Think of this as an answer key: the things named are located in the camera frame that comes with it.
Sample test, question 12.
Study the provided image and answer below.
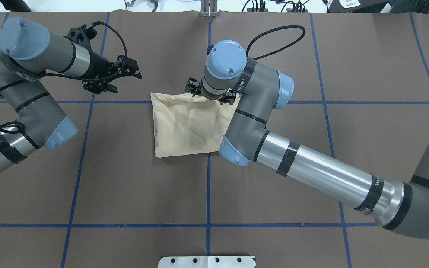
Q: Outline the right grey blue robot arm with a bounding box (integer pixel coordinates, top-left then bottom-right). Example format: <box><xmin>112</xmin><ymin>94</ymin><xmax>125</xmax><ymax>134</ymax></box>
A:
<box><xmin>185</xmin><ymin>40</ymin><xmax>429</xmax><ymax>239</ymax></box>

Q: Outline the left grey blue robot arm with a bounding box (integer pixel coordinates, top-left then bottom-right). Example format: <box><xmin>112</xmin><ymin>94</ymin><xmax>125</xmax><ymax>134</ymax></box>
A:
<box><xmin>0</xmin><ymin>17</ymin><xmax>142</xmax><ymax>173</ymax></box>

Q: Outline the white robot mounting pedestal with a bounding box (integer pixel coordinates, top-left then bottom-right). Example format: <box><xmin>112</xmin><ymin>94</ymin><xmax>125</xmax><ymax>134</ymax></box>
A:
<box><xmin>158</xmin><ymin>256</ymin><xmax>257</xmax><ymax>268</ymax></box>

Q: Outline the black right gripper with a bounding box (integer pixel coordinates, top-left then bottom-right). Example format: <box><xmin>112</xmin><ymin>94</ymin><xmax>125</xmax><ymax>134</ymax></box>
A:
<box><xmin>184</xmin><ymin>77</ymin><xmax>237</xmax><ymax>105</ymax></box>

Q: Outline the black power adapter box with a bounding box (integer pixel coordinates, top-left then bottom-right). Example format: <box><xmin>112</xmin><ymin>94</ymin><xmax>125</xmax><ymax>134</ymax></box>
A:
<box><xmin>327</xmin><ymin>0</ymin><xmax>389</xmax><ymax>13</ymax></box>

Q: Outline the aluminium frame post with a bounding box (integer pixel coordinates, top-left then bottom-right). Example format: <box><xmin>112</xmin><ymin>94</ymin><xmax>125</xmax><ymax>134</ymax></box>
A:
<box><xmin>200</xmin><ymin>0</ymin><xmax>219</xmax><ymax>17</ymax></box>

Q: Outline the cream long-sleeve printed shirt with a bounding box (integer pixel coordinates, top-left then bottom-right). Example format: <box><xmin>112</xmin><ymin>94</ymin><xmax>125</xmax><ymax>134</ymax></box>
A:
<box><xmin>150</xmin><ymin>93</ymin><xmax>240</xmax><ymax>158</ymax></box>

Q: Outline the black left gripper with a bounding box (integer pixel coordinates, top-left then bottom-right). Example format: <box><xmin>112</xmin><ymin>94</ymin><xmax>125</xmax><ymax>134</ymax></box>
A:
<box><xmin>67</xmin><ymin>25</ymin><xmax>142</xmax><ymax>94</ymax></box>

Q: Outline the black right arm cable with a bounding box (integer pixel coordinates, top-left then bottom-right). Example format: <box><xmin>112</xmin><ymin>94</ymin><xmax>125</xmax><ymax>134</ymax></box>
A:
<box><xmin>246</xmin><ymin>25</ymin><xmax>306</xmax><ymax>60</ymax></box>

